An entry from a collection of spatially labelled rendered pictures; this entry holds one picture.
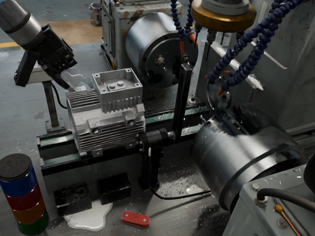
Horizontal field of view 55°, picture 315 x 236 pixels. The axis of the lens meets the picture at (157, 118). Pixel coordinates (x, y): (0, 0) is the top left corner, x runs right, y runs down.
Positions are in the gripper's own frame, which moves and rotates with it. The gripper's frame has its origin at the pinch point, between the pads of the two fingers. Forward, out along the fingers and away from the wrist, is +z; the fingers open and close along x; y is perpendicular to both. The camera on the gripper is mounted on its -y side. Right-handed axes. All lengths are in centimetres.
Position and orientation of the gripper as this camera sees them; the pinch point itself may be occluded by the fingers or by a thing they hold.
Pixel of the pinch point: (72, 90)
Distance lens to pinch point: 94.1
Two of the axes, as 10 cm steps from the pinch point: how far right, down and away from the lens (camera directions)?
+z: 4.0, 5.5, 7.3
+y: 8.4, -5.5, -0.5
